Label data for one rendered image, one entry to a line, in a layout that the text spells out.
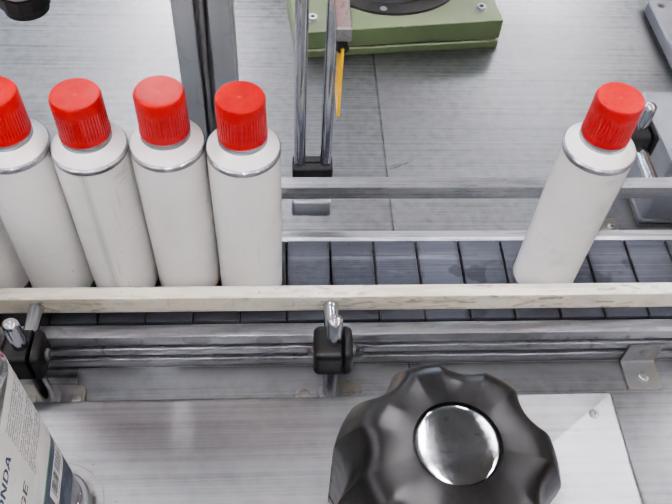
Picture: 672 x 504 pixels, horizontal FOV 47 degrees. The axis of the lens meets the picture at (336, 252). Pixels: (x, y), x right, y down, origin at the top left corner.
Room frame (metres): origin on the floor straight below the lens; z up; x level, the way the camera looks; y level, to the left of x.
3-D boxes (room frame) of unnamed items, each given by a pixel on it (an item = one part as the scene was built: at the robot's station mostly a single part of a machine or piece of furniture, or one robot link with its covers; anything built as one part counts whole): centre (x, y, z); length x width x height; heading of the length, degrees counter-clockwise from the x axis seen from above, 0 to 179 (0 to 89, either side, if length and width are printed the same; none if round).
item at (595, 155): (0.40, -0.18, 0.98); 0.05 x 0.05 x 0.20
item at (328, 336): (0.30, 0.00, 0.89); 0.03 x 0.03 x 0.12; 6
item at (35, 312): (0.29, 0.22, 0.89); 0.06 x 0.03 x 0.12; 6
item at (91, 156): (0.37, 0.17, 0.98); 0.05 x 0.05 x 0.20
